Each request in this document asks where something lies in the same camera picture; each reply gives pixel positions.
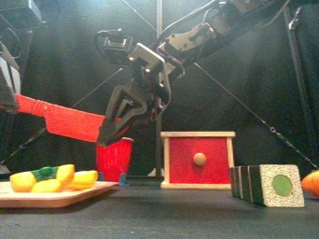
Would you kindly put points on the yellow toy pepper green stem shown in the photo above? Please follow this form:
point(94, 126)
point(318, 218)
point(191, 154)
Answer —
point(46, 175)

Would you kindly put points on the vertical metal pole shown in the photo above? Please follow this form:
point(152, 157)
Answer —
point(159, 12)

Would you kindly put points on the white box red edge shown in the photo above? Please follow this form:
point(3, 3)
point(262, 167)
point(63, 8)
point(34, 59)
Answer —
point(187, 160)

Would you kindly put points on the orange toy food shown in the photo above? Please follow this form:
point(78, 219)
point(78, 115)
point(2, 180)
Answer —
point(313, 184)

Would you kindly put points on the yellow toy pepper piece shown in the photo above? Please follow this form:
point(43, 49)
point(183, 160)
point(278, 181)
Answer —
point(84, 179)

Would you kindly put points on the small blue toy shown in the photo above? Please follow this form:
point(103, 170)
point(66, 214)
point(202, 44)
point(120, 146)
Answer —
point(123, 180)

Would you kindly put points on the pink tray with food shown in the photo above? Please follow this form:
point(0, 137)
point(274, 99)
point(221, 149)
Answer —
point(54, 197)

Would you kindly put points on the red plastic cup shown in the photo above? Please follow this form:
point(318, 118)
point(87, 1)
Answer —
point(114, 161)

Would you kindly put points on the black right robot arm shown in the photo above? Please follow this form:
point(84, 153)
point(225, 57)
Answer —
point(233, 18)

